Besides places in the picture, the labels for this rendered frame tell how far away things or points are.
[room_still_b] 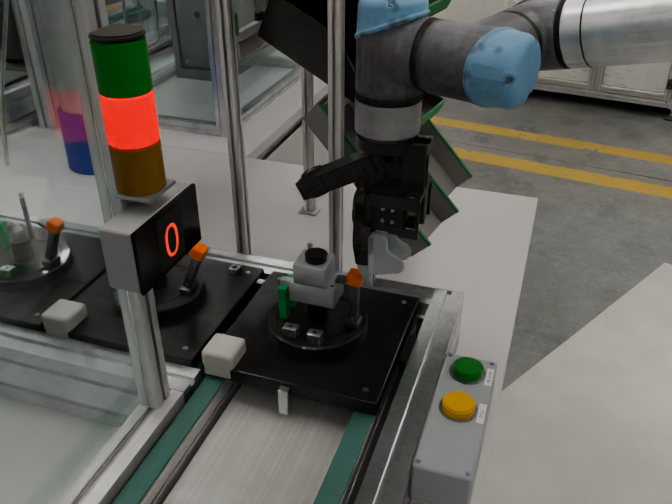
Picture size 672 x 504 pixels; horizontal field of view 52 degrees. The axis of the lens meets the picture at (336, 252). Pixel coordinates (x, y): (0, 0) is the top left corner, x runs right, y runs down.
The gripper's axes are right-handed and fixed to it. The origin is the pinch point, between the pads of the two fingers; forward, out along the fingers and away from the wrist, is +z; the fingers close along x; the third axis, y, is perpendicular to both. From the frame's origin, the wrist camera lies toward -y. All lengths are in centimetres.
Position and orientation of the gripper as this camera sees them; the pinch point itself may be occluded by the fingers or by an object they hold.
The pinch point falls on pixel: (365, 275)
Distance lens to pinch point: 90.3
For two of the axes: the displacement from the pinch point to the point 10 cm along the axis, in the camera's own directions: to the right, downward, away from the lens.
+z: 0.0, 8.6, 5.2
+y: 9.5, 1.6, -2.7
